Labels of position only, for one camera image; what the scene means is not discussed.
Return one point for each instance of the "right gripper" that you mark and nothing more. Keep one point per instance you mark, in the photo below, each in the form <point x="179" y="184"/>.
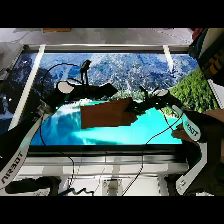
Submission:
<point x="137" y="107"/>

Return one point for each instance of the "brown garment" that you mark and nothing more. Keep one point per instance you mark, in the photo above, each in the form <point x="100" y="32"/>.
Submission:
<point x="105" y="115"/>

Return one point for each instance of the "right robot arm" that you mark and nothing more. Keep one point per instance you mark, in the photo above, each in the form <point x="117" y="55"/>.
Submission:
<point x="192" y="128"/>

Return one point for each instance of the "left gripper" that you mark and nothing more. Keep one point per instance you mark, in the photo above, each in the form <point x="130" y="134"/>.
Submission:
<point x="101" y="90"/>

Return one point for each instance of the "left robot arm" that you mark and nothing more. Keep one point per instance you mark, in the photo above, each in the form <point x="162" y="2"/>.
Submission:
<point x="20" y="146"/>

